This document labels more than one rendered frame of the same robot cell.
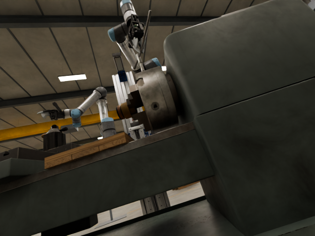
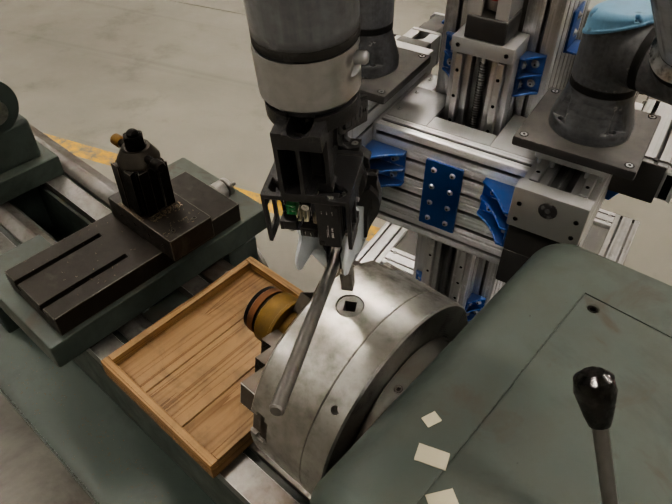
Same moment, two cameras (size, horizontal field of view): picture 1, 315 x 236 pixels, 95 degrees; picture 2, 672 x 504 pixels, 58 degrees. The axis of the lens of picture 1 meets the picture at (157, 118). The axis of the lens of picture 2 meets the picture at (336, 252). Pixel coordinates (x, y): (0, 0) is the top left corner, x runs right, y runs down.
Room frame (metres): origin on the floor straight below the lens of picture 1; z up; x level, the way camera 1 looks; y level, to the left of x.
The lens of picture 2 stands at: (0.27, -0.31, 1.78)
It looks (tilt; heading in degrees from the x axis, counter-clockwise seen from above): 43 degrees down; 41
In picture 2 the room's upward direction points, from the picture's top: straight up
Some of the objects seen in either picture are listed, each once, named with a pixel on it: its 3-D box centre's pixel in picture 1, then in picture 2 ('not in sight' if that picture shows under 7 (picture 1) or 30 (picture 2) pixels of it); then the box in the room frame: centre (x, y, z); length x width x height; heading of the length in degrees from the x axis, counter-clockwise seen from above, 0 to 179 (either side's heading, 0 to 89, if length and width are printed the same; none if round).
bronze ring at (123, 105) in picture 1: (127, 110); (282, 322); (0.66, 0.14, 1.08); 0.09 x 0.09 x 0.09; 0
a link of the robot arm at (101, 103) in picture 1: (103, 112); not in sight; (1.38, 0.54, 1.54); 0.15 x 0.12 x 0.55; 31
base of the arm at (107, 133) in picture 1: (109, 135); (365, 40); (1.26, 0.47, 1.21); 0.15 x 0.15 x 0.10
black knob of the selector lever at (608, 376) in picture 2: not in sight; (595, 395); (0.60, -0.29, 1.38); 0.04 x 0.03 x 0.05; 90
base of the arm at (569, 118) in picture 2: not in sight; (596, 102); (1.34, -0.01, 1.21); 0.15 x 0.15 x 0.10
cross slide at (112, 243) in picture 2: (45, 164); (130, 243); (0.68, 0.60, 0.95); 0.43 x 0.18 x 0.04; 0
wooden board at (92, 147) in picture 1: (107, 155); (234, 351); (0.66, 0.28, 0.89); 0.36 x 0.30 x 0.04; 0
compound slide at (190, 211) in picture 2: (59, 154); (160, 216); (0.74, 0.57, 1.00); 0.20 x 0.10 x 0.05; 90
